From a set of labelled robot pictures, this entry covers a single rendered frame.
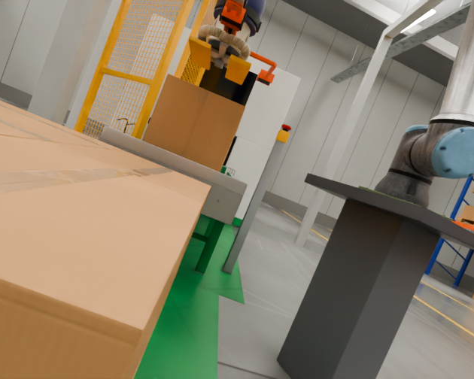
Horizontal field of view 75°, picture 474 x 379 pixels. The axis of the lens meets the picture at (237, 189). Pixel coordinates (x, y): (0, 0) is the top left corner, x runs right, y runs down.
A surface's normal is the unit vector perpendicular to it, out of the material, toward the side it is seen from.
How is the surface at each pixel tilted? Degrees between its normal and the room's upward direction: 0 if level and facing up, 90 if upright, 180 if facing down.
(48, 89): 90
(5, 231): 0
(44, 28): 90
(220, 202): 90
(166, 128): 90
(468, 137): 98
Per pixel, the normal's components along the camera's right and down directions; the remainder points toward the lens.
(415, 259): 0.44, 0.23
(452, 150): -0.07, 0.18
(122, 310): 0.38, -0.92
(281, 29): 0.14, 0.11
